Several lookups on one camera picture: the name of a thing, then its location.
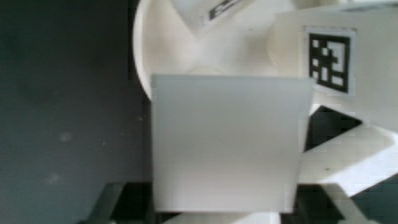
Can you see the white U-shaped obstacle fence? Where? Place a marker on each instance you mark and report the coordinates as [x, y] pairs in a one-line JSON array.
[[350, 162]]

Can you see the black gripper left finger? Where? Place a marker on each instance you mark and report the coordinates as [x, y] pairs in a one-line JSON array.
[[123, 204]]

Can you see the white round stool seat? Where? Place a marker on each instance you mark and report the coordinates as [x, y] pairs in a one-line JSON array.
[[227, 52]]

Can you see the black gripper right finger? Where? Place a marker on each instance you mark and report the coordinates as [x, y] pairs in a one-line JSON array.
[[323, 207]]

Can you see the white stool leg with tag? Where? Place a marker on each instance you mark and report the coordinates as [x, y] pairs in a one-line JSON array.
[[203, 13]]

